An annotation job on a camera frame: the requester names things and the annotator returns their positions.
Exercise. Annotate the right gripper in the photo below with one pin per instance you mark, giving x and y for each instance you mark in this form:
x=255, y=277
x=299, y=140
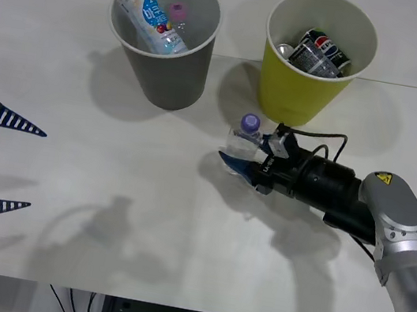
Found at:
x=279, y=176

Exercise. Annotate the clear bottle with purple cap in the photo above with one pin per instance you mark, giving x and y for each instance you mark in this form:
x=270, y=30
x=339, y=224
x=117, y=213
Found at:
x=249, y=123

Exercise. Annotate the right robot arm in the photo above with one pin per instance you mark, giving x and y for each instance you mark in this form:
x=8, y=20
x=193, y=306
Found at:
x=395, y=211

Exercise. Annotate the yellow-green plastic bin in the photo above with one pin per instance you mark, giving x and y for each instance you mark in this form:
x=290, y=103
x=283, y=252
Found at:
x=291, y=93

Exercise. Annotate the grey plastic bin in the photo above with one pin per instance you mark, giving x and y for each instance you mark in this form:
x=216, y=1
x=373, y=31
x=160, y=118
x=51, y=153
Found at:
x=173, y=78

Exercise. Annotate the black can with white print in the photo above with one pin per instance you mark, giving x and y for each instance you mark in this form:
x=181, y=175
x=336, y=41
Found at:
x=312, y=59

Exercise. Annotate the black can with round logo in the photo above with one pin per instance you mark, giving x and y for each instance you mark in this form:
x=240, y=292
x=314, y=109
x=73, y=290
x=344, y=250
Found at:
x=329, y=45

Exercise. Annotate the clear bottle with pink cap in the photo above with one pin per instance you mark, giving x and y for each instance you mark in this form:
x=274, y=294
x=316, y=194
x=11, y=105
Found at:
x=177, y=11

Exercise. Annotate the clear bottle with blue cap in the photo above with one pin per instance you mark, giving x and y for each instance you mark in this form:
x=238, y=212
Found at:
x=145, y=9

